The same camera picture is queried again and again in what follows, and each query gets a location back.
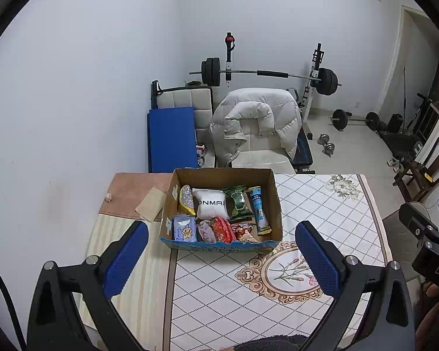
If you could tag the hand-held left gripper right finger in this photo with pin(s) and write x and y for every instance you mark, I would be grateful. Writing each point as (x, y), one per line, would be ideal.
(318, 259)

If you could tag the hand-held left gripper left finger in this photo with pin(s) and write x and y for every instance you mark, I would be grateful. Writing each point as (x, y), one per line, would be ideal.
(126, 259)

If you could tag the blue tissue pack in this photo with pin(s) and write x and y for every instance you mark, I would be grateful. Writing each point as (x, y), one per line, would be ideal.
(184, 228)

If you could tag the long light blue packet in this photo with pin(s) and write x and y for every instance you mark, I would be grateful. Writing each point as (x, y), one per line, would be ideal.
(259, 210)

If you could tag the orange snack packet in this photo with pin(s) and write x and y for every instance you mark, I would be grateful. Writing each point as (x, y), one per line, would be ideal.
(244, 232)

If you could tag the purple grey cloth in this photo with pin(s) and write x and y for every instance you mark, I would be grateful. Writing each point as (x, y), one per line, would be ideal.
(206, 232)

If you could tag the yellow banana-shaped packet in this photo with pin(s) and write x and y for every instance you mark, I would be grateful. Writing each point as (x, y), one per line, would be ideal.
(186, 199)

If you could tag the cardboard box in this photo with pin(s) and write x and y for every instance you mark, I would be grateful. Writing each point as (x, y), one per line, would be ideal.
(219, 245)

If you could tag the green wet wipes packet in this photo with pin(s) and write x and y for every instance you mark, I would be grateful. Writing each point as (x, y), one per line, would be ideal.
(238, 203)

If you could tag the red snack packet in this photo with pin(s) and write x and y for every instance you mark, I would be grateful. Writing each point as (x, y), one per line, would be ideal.
(223, 230)

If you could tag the white soft pack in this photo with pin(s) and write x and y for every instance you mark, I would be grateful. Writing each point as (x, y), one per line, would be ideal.
(211, 204)

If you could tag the person's right hand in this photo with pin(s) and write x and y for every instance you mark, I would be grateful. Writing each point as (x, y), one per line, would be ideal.
(432, 294)

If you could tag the grey office chair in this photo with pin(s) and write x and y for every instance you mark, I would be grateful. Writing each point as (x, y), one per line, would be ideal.
(398, 234)

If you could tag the beige striped table mat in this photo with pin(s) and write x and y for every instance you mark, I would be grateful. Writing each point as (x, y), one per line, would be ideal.
(146, 299)

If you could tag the dark wooden chair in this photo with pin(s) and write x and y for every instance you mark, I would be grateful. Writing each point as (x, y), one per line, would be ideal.
(437, 161)

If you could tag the brown paper sheet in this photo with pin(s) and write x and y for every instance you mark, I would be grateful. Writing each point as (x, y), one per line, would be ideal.
(152, 204)

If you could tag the pair of light shoes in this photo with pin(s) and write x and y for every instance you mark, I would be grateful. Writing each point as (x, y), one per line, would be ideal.
(395, 164)

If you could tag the small white object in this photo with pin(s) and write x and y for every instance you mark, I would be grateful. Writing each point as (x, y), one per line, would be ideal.
(108, 197)

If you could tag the person's dark fleece clothing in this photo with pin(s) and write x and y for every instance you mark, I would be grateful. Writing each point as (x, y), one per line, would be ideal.
(270, 344)

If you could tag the black speaker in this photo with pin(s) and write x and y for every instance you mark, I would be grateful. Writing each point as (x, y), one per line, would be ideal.
(395, 123)

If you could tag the floral diamond-pattern tablecloth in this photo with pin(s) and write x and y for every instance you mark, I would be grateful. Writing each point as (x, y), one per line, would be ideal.
(223, 299)

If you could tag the dark weight bench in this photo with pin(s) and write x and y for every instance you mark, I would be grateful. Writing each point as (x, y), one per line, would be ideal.
(303, 153)

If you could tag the chrome dumbbell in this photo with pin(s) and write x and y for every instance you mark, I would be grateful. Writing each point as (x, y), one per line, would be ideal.
(323, 139)
(330, 150)

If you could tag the white padded chair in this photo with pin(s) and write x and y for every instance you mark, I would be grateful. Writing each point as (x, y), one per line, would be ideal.
(183, 100)
(267, 161)

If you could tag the blue folded mat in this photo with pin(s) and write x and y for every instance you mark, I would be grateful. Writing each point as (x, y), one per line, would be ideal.
(172, 139)

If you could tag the short black barbell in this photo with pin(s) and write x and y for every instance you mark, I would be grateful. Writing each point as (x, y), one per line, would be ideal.
(339, 119)

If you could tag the small red white box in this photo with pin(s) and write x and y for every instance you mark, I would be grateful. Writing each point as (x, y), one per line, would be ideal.
(201, 150)

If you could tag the white puffer jacket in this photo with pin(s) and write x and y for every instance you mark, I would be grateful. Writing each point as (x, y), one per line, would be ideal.
(263, 113)

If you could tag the black metal stand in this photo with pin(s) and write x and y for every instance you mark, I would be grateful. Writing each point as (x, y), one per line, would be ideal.
(154, 95)

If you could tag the white barbell rack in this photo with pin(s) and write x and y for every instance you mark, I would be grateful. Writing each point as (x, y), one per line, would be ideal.
(312, 84)

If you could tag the black barbell on rack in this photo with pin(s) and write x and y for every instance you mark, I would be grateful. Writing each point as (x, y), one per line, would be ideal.
(210, 71)

